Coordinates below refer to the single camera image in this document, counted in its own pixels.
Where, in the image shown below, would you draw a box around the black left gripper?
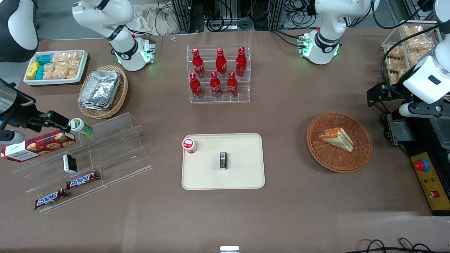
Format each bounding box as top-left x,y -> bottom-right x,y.
367,82 -> 405,107

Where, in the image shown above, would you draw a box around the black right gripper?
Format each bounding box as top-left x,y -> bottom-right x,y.
6,91 -> 71,134

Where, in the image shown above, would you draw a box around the triangular sandwich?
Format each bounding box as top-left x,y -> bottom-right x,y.
319,128 -> 354,152

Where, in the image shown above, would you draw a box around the white rectangular snack tray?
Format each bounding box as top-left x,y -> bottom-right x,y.
23,50 -> 88,86

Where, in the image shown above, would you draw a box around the oval light wicker basket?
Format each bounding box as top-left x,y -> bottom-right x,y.
77,65 -> 129,119

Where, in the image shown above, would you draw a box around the round brown wicker basket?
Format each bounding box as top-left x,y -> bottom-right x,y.
306,112 -> 372,174

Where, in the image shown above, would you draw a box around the beige plastic tray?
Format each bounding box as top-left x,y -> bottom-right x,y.
181,133 -> 265,190

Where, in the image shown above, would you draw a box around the red tartan cookie box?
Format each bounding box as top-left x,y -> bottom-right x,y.
1,129 -> 76,163

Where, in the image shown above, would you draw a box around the green bottle with white cap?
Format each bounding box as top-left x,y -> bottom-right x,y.
69,118 -> 94,137

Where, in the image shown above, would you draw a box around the clear bag of fried snacks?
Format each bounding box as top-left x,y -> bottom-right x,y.
403,24 -> 436,51
385,46 -> 410,82

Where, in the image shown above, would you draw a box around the grey metal box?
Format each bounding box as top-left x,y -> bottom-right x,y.
387,112 -> 419,147

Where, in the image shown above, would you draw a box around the small black and white box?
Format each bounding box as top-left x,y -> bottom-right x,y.
63,154 -> 78,174

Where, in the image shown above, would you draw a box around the yellow snack pack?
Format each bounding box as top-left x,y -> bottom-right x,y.
27,61 -> 41,80

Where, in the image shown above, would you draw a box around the stacked aluminium foil containers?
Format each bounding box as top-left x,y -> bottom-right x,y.
78,70 -> 122,111

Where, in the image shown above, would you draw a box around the brown Snickers bar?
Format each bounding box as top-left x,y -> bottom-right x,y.
34,189 -> 68,210
66,171 -> 100,190

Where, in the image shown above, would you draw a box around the clear acrylic stepped shelf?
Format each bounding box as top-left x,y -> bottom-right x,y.
12,112 -> 153,214

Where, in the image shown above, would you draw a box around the yellow control box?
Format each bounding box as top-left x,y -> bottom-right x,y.
410,152 -> 450,216

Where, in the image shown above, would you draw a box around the red cola bottle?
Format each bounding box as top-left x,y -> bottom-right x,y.
192,48 -> 206,78
227,71 -> 238,98
210,71 -> 222,98
216,48 -> 227,78
189,73 -> 203,99
236,47 -> 247,78

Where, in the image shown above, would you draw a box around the small red-capped yogurt bottle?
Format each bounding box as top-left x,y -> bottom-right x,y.
182,138 -> 197,154

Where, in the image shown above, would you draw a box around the crumpled beige cloth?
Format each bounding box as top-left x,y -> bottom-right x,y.
133,4 -> 181,35

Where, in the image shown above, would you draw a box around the clear acrylic bottle rack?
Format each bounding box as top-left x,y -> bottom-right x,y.
186,44 -> 251,104

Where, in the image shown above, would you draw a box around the white wire rack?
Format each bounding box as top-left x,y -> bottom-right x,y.
381,20 -> 444,85

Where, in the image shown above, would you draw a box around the aluminium frame post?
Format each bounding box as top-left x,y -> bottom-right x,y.
171,0 -> 193,34
271,0 -> 286,31

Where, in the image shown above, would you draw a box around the black floor cable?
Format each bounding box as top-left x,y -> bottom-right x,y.
352,238 -> 450,253

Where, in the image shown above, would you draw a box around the coiled black cable bundle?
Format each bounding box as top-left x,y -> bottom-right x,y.
206,13 -> 226,33

